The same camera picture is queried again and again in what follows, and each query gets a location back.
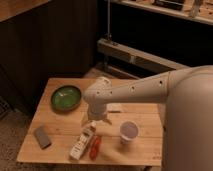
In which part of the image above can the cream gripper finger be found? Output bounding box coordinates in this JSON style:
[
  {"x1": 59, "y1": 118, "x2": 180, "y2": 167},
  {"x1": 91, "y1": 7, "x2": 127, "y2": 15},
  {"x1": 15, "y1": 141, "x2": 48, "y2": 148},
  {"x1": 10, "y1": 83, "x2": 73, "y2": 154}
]
[
  {"x1": 103, "y1": 118, "x2": 112, "y2": 125},
  {"x1": 81, "y1": 115, "x2": 89, "y2": 126}
]

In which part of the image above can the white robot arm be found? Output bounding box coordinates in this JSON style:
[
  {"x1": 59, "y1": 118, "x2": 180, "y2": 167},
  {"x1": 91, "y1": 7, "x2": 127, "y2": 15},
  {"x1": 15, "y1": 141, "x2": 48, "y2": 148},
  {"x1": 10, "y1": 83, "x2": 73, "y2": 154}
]
[{"x1": 84, "y1": 65, "x2": 213, "y2": 171}]

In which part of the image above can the green ceramic bowl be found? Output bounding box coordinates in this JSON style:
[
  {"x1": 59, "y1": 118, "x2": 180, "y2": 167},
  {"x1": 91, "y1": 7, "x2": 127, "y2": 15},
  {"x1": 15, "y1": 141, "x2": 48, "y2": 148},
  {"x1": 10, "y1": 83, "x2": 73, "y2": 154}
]
[{"x1": 50, "y1": 85, "x2": 82, "y2": 112}]

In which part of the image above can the wooden table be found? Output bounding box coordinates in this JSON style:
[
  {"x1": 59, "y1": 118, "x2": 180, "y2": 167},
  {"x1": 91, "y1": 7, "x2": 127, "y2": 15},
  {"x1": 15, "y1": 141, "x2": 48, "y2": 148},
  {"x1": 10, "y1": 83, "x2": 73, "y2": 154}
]
[{"x1": 17, "y1": 78, "x2": 162, "y2": 166}]

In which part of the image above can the white tube with cap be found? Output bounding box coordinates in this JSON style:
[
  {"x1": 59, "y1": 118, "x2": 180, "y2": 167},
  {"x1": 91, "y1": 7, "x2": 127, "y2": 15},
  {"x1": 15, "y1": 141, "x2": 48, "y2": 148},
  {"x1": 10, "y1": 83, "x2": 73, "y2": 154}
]
[{"x1": 69, "y1": 122, "x2": 96, "y2": 160}]

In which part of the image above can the grey rectangular sponge block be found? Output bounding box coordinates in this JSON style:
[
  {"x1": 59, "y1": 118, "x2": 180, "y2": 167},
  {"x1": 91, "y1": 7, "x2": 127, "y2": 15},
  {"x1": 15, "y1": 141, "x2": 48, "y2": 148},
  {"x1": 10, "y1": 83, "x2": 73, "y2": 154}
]
[{"x1": 34, "y1": 127, "x2": 52, "y2": 149}]

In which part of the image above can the wooden bench beam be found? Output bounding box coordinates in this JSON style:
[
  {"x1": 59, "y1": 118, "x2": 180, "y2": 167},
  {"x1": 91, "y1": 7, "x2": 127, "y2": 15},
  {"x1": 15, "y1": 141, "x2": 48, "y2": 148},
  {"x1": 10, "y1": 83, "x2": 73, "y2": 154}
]
[{"x1": 97, "y1": 38, "x2": 186, "y2": 73}]

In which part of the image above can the metal pole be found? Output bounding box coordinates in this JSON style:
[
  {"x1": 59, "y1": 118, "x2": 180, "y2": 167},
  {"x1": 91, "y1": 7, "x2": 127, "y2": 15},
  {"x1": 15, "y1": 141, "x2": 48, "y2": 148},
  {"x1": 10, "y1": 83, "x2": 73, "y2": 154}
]
[{"x1": 107, "y1": 0, "x2": 111, "y2": 41}]

